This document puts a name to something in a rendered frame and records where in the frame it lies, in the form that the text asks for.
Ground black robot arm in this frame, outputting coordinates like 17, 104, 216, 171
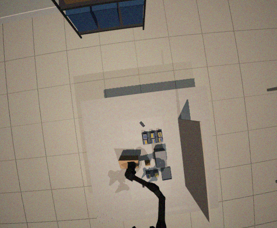
124, 161, 166, 228

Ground beige flat panel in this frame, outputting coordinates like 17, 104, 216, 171
178, 119, 211, 223

